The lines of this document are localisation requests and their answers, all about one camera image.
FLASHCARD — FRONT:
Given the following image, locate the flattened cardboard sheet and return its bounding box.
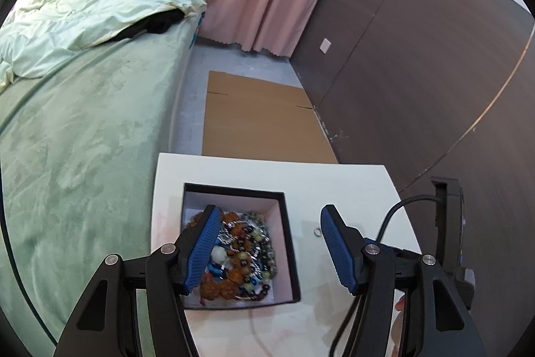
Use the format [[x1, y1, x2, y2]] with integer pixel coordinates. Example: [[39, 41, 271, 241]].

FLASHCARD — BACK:
[[202, 71, 337, 164]]

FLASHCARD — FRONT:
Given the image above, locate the brown rudraksha bead bracelet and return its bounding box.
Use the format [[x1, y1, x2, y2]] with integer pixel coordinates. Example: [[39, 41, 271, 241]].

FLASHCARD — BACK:
[[189, 209, 269, 305]]

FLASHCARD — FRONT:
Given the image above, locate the pale green duvet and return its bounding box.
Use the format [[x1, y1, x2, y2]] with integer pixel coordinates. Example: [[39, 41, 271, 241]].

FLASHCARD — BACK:
[[1, 0, 208, 91]]

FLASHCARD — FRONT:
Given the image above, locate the black garment on bed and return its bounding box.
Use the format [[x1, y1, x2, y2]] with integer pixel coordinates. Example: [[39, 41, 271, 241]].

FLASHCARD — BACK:
[[107, 9, 185, 42]]

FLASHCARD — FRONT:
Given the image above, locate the dark stone bead bracelet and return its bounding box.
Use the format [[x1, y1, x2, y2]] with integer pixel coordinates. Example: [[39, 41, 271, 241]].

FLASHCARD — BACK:
[[233, 209, 280, 301]]

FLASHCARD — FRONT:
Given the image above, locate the black jewelry box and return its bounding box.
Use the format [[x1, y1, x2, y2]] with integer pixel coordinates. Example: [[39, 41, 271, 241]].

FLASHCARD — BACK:
[[181, 183, 301, 311]]

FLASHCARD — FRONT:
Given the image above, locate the black cable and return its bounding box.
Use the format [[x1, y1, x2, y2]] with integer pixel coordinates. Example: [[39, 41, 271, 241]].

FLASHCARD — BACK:
[[327, 194, 440, 357]]

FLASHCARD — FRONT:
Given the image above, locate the green bed sheet bed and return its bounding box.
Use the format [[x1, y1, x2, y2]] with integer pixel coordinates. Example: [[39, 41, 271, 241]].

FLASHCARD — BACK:
[[1, 14, 201, 356]]

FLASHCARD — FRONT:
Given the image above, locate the blue flower brooch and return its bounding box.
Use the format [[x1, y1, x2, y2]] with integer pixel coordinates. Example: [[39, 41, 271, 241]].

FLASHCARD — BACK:
[[206, 260, 227, 282]]

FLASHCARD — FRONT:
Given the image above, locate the white wall socket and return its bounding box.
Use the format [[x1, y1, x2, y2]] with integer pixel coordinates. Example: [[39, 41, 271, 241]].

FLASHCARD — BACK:
[[319, 38, 331, 54]]

